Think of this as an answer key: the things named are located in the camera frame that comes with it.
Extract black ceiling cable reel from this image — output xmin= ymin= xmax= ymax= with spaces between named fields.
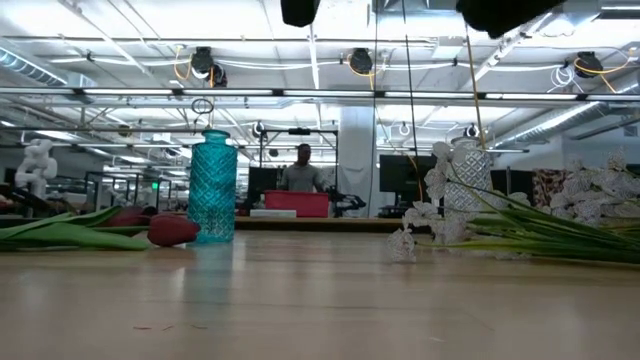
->
xmin=191 ymin=46 xmax=229 ymax=89
xmin=348 ymin=47 xmax=374 ymax=76
xmin=573 ymin=50 xmax=605 ymax=79

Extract clear glass vase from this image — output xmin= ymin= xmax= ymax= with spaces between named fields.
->
xmin=442 ymin=135 xmax=494 ymax=221

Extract white flat box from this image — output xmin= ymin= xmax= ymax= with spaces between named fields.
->
xmin=249 ymin=208 xmax=298 ymax=219

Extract black camera rig frame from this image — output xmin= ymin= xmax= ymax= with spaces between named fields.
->
xmin=257 ymin=127 xmax=340 ymax=211

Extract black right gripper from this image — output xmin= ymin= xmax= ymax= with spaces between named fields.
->
xmin=454 ymin=0 xmax=567 ymax=40

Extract black cabinet panel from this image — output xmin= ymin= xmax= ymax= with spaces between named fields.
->
xmin=489 ymin=168 xmax=534 ymax=204

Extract black monitor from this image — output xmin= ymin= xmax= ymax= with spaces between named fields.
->
xmin=247 ymin=166 xmax=282 ymax=209
xmin=378 ymin=154 xmax=439 ymax=194

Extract white cloth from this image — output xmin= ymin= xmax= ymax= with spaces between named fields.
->
xmin=324 ymin=164 xmax=374 ymax=219

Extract patterned fabric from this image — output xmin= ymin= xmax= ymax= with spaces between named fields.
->
xmin=532 ymin=168 xmax=571 ymax=206

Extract yellow cable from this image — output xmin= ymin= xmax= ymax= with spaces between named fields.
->
xmin=463 ymin=32 xmax=499 ymax=151

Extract blue glass vase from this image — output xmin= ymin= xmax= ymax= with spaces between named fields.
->
xmin=187 ymin=128 xmax=239 ymax=245

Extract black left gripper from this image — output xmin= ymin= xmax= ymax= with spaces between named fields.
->
xmin=279 ymin=0 xmax=321 ymax=29

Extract black vertical pole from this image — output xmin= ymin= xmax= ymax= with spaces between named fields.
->
xmin=0 ymin=213 xmax=640 ymax=236

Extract red plastic bin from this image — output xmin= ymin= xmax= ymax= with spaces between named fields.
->
xmin=263 ymin=189 xmax=331 ymax=219

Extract person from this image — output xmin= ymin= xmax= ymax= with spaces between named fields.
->
xmin=278 ymin=143 xmax=326 ymax=194

